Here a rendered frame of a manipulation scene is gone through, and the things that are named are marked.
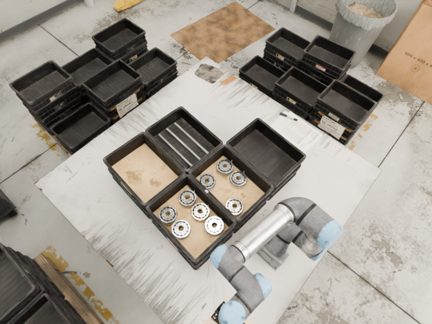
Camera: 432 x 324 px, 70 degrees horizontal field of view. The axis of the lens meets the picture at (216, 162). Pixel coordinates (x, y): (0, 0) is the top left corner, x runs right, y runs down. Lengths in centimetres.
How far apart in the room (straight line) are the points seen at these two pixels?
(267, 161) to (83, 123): 170
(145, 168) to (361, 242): 186
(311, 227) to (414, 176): 226
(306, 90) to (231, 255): 220
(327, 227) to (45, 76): 261
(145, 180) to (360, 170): 141
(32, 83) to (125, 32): 97
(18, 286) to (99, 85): 161
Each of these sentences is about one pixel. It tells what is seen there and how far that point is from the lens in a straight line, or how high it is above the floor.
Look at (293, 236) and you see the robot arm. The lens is 167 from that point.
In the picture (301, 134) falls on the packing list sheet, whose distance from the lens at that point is 228.
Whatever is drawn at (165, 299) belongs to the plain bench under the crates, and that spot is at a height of 70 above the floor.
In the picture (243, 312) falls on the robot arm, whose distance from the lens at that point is 102.
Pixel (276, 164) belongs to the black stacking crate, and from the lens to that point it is 194.
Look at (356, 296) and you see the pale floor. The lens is 274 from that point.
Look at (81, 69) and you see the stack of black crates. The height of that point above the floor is 38.
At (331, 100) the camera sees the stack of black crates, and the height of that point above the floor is 49.
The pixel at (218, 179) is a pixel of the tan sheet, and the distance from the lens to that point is 183.
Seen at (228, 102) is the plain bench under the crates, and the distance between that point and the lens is 235.
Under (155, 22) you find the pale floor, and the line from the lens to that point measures 427.
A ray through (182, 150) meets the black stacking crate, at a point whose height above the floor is 83.
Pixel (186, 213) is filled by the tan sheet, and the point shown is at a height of 83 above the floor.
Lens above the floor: 246
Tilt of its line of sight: 60 degrees down
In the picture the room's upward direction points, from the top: 4 degrees clockwise
